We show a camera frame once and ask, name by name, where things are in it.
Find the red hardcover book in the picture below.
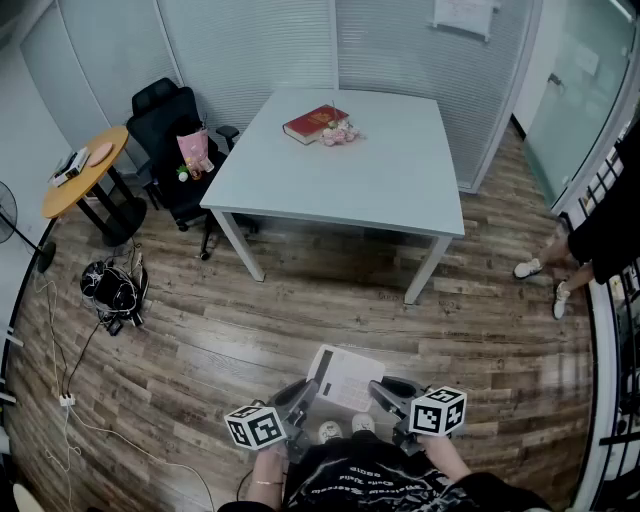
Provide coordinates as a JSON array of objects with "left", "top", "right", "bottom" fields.
[{"left": 282, "top": 104, "right": 350, "bottom": 146}]

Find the round wooden side table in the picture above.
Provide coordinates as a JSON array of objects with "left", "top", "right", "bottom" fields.
[{"left": 40, "top": 125, "right": 149, "bottom": 249}]

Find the pink bag on chair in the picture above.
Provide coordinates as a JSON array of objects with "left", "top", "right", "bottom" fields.
[{"left": 175, "top": 127, "right": 212, "bottom": 174}]

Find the white paper on glass door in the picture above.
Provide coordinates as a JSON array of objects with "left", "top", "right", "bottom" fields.
[{"left": 574, "top": 47, "right": 600, "bottom": 76}]

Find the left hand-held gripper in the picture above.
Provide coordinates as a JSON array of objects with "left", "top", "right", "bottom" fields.
[{"left": 223, "top": 378, "right": 321, "bottom": 464}]

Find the black metal shelf rack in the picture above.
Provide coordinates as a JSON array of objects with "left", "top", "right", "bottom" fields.
[{"left": 559, "top": 119, "right": 640, "bottom": 506}]

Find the black office chair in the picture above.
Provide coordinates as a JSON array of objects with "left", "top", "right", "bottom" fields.
[{"left": 125, "top": 77, "right": 259, "bottom": 261}]

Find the white square table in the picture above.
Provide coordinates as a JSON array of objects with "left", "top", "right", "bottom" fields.
[{"left": 199, "top": 88, "right": 466, "bottom": 306}]

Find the black bag with cables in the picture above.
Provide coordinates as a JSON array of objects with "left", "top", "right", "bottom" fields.
[{"left": 79, "top": 259, "right": 150, "bottom": 329}]

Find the person's left forearm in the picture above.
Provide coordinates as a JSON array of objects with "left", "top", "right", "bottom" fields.
[{"left": 244, "top": 447, "right": 289, "bottom": 512}]

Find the pink oval plate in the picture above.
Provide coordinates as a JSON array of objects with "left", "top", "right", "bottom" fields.
[{"left": 85, "top": 141, "right": 116, "bottom": 165}]

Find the person's right forearm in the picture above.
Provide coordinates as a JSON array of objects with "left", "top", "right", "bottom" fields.
[{"left": 424, "top": 433, "right": 474, "bottom": 481}]

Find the white flat box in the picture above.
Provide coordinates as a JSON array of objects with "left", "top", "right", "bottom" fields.
[{"left": 48, "top": 147, "right": 91, "bottom": 189}]

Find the pink artificial flower bunch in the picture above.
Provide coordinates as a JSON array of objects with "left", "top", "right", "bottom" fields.
[{"left": 318, "top": 99, "right": 366, "bottom": 149}]

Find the white floor cable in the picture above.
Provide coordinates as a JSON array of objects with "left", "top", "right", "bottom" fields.
[{"left": 29, "top": 279, "right": 216, "bottom": 512}]

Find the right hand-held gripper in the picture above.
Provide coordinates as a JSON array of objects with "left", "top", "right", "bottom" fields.
[{"left": 368, "top": 375, "right": 468, "bottom": 457}]

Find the person's black printed shirt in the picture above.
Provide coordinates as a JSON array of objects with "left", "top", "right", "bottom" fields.
[{"left": 217, "top": 432, "right": 551, "bottom": 512}]

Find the white wall board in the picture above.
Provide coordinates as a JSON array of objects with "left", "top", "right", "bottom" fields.
[{"left": 430, "top": 0, "right": 501, "bottom": 44}]

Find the white calculator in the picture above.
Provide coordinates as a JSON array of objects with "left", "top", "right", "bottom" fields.
[{"left": 305, "top": 343, "right": 387, "bottom": 412}]

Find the black standing fan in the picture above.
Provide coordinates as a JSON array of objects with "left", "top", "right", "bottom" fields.
[{"left": 0, "top": 180, "right": 57, "bottom": 274}]

